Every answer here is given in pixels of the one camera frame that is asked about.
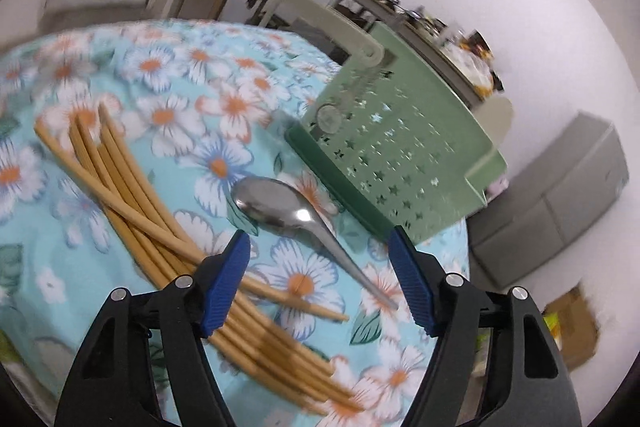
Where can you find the bundle of wooden chopsticks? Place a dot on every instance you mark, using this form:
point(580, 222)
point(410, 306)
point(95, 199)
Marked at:
point(130, 202)

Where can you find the cardboard box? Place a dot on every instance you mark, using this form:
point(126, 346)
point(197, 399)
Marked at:
point(575, 322)

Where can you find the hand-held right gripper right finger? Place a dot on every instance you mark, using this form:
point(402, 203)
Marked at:
point(412, 282)

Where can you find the green plastic utensil holder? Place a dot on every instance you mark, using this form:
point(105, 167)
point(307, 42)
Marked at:
point(400, 142)

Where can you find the floral blue blanket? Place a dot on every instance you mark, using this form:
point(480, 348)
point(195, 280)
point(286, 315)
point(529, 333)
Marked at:
point(165, 72)

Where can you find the metal spoon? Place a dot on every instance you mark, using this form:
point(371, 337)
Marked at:
point(270, 202)

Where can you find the grey refrigerator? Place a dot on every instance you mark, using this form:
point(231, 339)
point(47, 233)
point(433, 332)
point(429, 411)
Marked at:
point(560, 197)

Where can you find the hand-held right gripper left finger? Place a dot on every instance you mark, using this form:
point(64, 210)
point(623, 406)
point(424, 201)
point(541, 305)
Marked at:
point(225, 282)

